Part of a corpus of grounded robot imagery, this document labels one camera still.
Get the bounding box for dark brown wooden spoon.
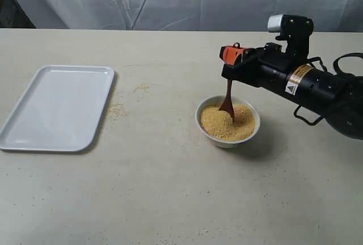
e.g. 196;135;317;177
219;80;234;122

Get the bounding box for white ceramic bowl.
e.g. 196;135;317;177
195;95;261;149

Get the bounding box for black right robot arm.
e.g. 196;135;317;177
220;43;362;140

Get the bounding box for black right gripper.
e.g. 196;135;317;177
220;43;294;88

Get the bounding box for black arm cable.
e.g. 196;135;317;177
293;52;363;125

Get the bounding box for white rectangular plastic tray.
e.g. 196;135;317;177
1;65;115;153

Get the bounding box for spilled yellow millet pile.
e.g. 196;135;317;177
107;82;160;121

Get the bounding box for yellow grain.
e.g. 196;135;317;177
200;104;255;142

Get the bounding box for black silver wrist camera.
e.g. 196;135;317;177
267;14;314;60

